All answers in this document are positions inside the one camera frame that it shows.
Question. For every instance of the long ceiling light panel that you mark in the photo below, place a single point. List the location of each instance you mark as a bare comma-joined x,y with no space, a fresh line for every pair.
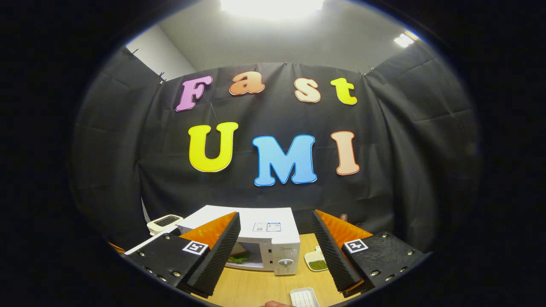
273,7

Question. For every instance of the white divided dish of beans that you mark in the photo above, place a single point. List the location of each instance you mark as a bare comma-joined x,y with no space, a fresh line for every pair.
313,258

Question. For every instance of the black backdrop cloth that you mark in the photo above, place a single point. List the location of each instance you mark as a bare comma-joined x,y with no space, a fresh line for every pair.
384,192

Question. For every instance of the white toaster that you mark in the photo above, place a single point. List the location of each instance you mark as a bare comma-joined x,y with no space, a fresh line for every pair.
164,222

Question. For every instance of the small ceiling light panel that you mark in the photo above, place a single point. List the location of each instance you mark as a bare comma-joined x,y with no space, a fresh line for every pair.
404,40

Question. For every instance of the white microwave oven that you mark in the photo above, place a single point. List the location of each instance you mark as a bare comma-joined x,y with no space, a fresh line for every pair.
273,251

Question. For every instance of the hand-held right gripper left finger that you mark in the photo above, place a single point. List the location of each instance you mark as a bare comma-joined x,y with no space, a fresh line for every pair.
219,256

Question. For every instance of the small white plastic tray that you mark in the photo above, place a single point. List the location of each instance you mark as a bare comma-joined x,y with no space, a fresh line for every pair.
303,297

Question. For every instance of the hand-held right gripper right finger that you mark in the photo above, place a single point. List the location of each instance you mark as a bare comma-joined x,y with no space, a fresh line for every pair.
328,251

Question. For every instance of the sandwich with lettuce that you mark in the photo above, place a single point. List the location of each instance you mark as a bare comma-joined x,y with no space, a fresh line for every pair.
239,257

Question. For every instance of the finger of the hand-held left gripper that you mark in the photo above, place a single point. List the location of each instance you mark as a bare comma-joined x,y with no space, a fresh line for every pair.
117,248

